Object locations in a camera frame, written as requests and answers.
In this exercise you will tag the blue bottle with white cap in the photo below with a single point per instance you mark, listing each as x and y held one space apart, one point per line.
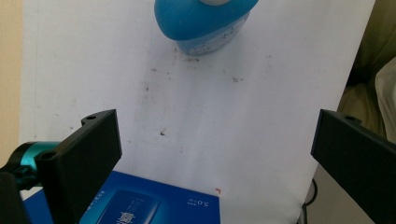
193 21

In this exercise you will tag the blue cardboard box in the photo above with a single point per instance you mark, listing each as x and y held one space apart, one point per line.
174 205

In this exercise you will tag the pale cloth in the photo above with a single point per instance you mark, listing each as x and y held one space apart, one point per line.
387 99

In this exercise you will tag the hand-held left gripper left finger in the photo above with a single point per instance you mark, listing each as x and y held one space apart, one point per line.
77 161

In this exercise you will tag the olive cloth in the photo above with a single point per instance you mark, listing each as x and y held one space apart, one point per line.
378 31

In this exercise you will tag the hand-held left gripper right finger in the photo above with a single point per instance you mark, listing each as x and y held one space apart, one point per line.
358 161

